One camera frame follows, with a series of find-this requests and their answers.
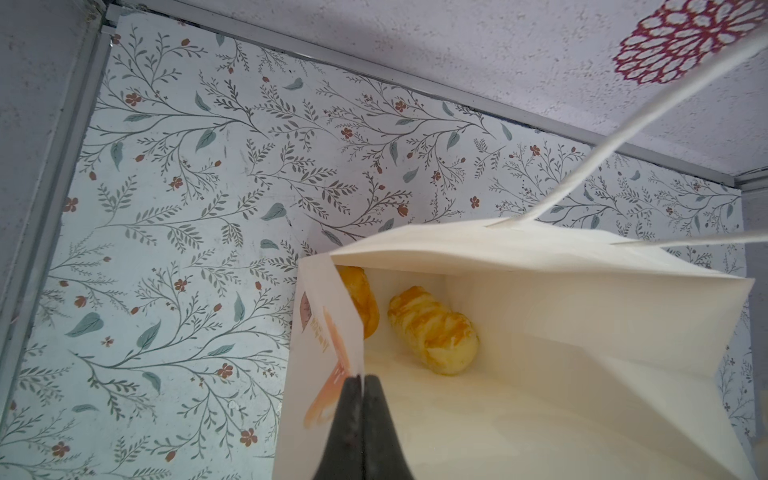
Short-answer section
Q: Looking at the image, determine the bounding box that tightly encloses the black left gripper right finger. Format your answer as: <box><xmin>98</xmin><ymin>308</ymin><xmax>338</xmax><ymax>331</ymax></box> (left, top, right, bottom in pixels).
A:
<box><xmin>362</xmin><ymin>375</ymin><xmax>414</xmax><ymax>480</ymax></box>

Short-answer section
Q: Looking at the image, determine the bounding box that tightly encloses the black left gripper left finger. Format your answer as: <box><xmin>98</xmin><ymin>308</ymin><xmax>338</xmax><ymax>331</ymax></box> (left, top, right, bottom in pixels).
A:
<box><xmin>313</xmin><ymin>376</ymin><xmax>363</xmax><ymax>480</ymax></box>

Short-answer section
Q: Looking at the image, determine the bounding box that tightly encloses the pale yellow fake bread stick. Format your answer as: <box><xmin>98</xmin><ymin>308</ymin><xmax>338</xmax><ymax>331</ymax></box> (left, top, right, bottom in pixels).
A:
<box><xmin>388</xmin><ymin>286</ymin><xmax>480</xmax><ymax>376</ymax></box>

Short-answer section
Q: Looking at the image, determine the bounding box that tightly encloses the small pale fake bread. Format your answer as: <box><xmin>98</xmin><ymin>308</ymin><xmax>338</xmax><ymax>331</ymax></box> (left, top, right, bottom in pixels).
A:
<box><xmin>337</xmin><ymin>266</ymin><xmax>380</xmax><ymax>339</ymax></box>

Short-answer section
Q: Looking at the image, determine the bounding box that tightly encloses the printed paper bakery bag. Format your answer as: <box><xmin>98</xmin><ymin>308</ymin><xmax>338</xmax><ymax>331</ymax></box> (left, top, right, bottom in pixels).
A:
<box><xmin>273</xmin><ymin>28</ymin><xmax>767</xmax><ymax>479</ymax></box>

